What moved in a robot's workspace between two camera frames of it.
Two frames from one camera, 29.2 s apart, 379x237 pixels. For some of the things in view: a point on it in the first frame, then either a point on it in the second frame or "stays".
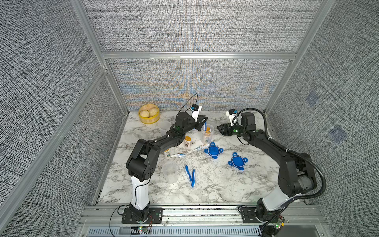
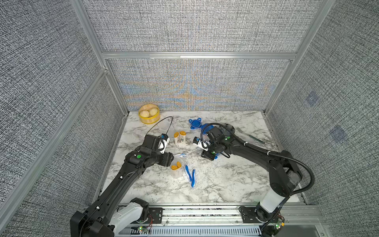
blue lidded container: (238, 161) to (206, 129)
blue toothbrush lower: (193, 178) stays
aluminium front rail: (227, 217) stays
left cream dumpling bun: (144, 113) stays
